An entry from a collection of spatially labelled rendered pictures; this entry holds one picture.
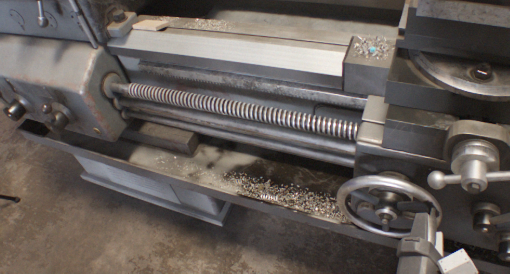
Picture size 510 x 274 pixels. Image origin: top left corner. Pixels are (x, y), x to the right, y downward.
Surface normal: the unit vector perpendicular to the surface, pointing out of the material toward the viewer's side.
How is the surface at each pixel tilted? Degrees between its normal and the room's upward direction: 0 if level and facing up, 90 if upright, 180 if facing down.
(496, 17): 90
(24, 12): 90
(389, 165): 90
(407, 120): 0
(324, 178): 0
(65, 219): 0
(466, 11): 90
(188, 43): 36
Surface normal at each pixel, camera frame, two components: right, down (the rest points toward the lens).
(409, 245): -0.64, -0.66
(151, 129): -0.15, -0.66
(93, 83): 0.91, 0.19
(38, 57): -0.33, -0.18
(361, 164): -0.38, 0.72
